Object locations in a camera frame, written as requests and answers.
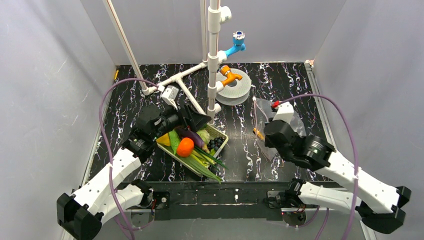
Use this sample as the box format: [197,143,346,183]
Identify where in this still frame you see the clear zip top bag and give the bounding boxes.
[253,97,306,161]

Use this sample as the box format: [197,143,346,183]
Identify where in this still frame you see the green toy bitter gourd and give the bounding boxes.
[168,130,181,155]

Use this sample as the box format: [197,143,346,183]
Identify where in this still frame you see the purple toy eggplant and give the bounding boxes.
[175,127,206,148]

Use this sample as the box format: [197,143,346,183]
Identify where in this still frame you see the orange toy fruit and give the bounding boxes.
[176,137,195,158]

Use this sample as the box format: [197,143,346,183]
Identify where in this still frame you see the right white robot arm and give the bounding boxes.
[263,120,412,234]

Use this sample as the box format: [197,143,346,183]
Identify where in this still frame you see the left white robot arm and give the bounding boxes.
[56,104,212,240]

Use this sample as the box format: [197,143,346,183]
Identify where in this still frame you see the pale green plastic basket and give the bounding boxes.
[157,124,228,180]

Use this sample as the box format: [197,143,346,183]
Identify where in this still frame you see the green toy cabbage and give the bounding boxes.
[196,128,211,144]

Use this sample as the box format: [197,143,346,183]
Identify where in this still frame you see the grey filament spool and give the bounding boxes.
[215,68,252,106]

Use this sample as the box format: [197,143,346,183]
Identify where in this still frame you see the dark toy grapes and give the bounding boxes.
[207,136,224,152]

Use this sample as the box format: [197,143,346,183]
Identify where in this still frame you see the green toy scallions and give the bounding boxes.
[176,146,223,183]

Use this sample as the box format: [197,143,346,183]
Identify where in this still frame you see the orange toy faucet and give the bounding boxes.
[219,65,243,87]

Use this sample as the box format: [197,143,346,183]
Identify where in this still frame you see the blue toy faucet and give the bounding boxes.
[224,30,246,58]

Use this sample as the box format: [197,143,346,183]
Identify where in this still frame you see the yellow handled screwdriver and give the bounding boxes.
[253,128,265,141]

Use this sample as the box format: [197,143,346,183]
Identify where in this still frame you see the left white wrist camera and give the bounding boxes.
[160,85,179,110]

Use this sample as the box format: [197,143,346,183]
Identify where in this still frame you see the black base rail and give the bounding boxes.
[121,180,342,222]

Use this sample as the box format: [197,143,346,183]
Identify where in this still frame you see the white pvc pipe frame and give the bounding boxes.
[103,0,232,125]

